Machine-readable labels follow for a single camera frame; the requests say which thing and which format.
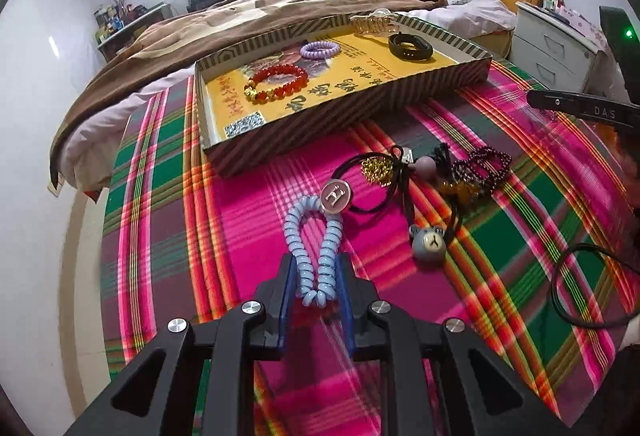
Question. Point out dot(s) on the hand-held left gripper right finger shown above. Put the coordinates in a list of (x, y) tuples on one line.
[(347, 306)]

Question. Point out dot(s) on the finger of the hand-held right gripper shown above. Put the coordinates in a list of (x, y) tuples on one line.
[(575, 105)]

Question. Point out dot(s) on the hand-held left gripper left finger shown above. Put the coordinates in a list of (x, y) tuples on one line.
[(285, 306)]

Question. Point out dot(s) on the striped cardboard box tray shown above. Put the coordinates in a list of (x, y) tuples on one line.
[(300, 136)]

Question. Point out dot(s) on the black wristband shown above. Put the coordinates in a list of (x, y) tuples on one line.
[(407, 56)]

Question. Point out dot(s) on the clear plastic hair claw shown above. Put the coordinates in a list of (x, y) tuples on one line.
[(372, 24)]

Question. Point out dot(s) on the light grey drawer cabinet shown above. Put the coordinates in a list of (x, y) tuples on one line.
[(545, 41)]

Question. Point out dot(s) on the cluster of small boxes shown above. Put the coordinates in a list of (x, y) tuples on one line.
[(555, 1)]

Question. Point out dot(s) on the colourful plaid cloth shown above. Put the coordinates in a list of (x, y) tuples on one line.
[(200, 241)]

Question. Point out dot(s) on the thin black elastic loop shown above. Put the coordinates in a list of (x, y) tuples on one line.
[(554, 288)]

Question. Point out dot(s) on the brown blanket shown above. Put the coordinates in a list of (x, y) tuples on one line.
[(200, 26)]

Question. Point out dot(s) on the wooden side table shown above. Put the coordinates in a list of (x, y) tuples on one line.
[(135, 29)]

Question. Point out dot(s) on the cluster of bottles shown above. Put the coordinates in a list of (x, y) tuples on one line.
[(112, 21)]

